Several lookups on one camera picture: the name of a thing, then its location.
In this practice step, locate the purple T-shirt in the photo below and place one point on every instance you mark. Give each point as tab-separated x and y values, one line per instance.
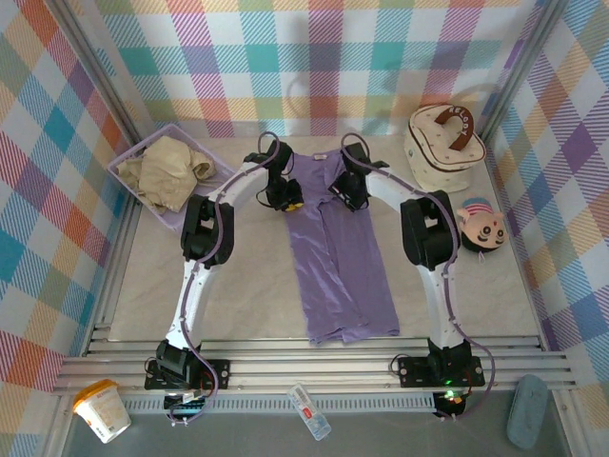
342	276

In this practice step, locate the lavender plastic basket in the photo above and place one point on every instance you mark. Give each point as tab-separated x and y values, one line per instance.
190	221

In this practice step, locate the beige trousers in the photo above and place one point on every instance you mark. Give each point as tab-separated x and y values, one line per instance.
164	171

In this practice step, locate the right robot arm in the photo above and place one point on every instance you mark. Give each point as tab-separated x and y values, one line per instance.
440	304

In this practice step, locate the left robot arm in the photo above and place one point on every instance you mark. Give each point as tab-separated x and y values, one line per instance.
195	304

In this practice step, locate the clear plastic labelled packet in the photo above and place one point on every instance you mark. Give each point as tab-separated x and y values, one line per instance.
309	411

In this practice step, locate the white orange yogurt cup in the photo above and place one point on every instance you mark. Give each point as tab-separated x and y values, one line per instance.
102	414

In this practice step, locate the blue-grey pouch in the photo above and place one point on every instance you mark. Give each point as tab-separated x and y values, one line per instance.
525	414

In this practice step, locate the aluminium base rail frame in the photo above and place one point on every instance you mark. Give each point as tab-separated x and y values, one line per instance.
309	364

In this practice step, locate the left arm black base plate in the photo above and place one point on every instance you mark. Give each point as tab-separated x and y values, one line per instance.
214	373

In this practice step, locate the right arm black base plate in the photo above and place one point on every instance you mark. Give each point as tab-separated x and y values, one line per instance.
414	371

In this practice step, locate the aluminium frame post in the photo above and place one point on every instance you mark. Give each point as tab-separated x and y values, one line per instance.
102	71
521	71

